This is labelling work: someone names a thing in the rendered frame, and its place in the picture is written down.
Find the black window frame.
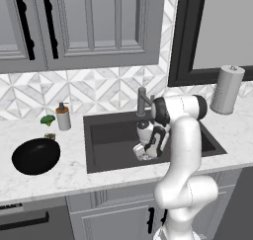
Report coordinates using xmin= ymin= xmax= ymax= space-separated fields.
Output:
xmin=167 ymin=0 xmax=253 ymax=88

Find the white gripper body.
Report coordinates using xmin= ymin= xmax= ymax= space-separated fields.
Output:
xmin=132 ymin=142 xmax=155 ymax=162

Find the grey cupboard handle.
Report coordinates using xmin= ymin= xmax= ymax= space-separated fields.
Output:
xmin=133 ymin=0 xmax=143 ymax=44

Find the grey dishwasher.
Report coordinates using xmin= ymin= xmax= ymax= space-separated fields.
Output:
xmin=0 ymin=197 xmax=76 ymax=240

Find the white paper towel roll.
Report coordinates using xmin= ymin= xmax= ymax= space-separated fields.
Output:
xmin=210 ymin=64 xmax=246 ymax=116

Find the black base cupboard handle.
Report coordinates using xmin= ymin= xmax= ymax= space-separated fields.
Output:
xmin=146 ymin=206 xmax=156 ymax=236
xmin=160 ymin=208 xmax=169 ymax=226

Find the dark grey sink basin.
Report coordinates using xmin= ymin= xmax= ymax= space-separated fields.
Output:
xmin=82 ymin=110 xmax=228 ymax=175

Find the narrow grey cupboard door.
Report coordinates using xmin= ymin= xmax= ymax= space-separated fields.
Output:
xmin=0 ymin=0 xmax=49 ymax=74

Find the grey base cupboard door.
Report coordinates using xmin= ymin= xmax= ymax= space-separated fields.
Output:
xmin=192 ymin=168 xmax=243 ymax=240
xmin=66 ymin=186 xmax=166 ymax=240

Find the wide grey panelled cupboard door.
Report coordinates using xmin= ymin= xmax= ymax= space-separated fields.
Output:
xmin=32 ymin=0 xmax=166 ymax=72

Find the grey metal tap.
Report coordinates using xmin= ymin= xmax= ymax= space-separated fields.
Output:
xmin=135 ymin=86 xmax=156 ymax=118

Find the grey soap dispenser orange collar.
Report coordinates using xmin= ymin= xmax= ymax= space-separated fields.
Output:
xmin=54 ymin=101 xmax=72 ymax=132

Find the green broccoli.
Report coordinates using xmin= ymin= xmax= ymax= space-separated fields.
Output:
xmin=40 ymin=114 xmax=56 ymax=126

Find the black dishwasher handle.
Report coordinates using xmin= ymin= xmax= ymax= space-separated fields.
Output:
xmin=0 ymin=210 xmax=50 ymax=232

